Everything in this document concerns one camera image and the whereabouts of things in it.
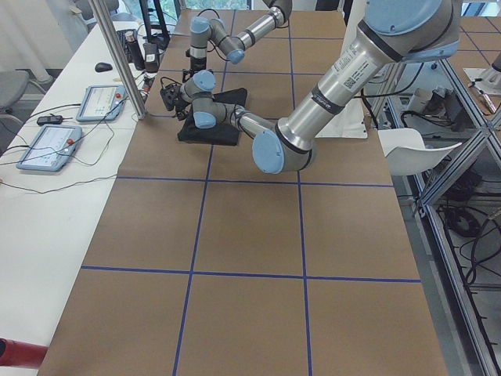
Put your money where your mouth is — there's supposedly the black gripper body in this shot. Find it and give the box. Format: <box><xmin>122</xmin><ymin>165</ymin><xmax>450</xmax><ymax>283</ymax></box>
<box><xmin>171</xmin><ymin>84</ymin><xmax>192</xmax><ymax>112</ymax></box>
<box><xmin>189</xmin><ymin>56</ymin><xmax>207</xmax><ymax>76</ymax></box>

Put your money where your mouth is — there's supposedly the black graphic t-shirt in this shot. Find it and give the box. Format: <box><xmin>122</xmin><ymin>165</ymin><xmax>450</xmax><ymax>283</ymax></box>
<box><xmin>177</xmin><ymin>88</ymin><xmax>247</xmax><ymax>146</ymax></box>

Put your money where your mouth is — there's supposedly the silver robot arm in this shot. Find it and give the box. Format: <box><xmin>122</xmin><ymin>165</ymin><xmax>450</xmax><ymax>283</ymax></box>
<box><xmin>160</xmin><ymin>0</ymin><xmax>462</xmax><ymax>174</ymax></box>
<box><xmin>183</xmin><ymin>0</ymin><xmax>293</xmax><ymax>81</ymax></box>

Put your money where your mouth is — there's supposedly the far teach pendant tablet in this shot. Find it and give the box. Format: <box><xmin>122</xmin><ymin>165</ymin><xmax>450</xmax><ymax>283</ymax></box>
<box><xmin>76</xmin><ymin>85</ymin><xmax>127</xmax><ymax>122</ymax></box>

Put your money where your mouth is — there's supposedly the teach pendant tablet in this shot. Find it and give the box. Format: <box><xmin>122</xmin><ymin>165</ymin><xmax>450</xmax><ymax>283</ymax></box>
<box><xmin>16</xmin><ymin>125</ymin><xmax>83</xmax><ymax>172</ymax></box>
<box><xmin>76</xmin><ymin>85</ymin><xmax>127</xmax><ymax>122</ymax></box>

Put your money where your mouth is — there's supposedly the black computer mouse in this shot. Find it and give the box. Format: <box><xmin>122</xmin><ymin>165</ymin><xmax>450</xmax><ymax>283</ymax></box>
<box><xmin>94</xmin><ymin>62</ymin><xmax>113</xmax><ymax>73</ymax></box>

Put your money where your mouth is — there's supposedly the near teach pendant tablet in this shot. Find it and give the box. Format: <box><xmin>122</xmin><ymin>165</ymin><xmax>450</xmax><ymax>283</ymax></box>
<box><xmin>16</xmin><ymin>125</ymin><xmax>83</xmax><ymax>172</ymax></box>

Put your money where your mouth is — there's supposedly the white plastic chair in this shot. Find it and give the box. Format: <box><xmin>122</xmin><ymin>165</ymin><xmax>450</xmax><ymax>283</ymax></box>
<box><xmin>378</xmin><ymin>128</ymin><xmax>462</xmax><ymax>176</ymax></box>

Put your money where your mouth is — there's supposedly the aluminium frame post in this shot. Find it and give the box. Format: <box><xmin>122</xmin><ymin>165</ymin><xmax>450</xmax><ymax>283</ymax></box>
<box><xmin>88</xmin><ymin>0</ymin><xmax>146</xmax><ymax>120</ymax></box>

